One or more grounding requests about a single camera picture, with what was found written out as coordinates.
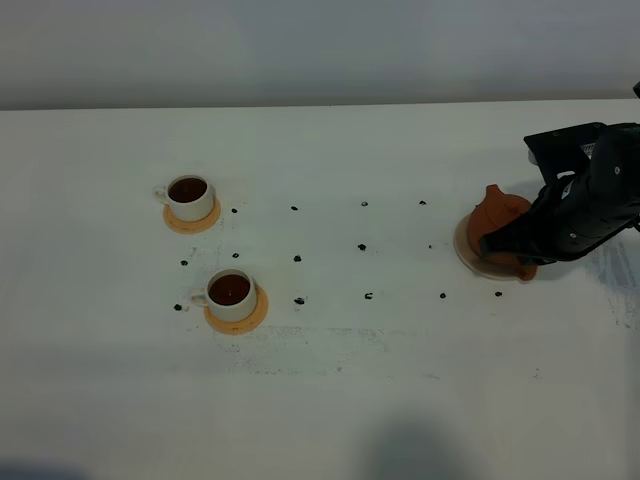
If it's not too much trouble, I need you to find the near white teacup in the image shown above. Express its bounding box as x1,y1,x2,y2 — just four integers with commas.
191,268,258,323

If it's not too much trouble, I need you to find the near orange round coaster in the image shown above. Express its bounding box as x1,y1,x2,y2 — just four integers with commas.
204,284,269,335

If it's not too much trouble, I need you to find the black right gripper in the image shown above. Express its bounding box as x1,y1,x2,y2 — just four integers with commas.
479,123,639,265

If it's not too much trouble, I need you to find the brown clay teapot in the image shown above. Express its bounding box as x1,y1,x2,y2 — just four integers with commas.
466,184,537,281

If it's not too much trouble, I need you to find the cream round teapot coaster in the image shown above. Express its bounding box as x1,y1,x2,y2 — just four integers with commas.
453,215,538,282

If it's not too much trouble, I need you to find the orange round coaster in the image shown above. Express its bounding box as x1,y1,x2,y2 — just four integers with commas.
163,197,221,235
204,284,269,335

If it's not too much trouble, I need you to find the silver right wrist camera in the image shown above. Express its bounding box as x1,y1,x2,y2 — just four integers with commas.
523,122,606,186

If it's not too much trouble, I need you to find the far white teacup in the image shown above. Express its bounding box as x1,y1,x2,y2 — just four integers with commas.
153,175,215,222

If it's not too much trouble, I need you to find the far orange round coaster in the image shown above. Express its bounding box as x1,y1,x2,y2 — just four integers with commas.
163,197,221,235

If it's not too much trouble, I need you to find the white teacup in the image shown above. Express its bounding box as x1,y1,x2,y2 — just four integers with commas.
153,175,215,222
191,268,258,323

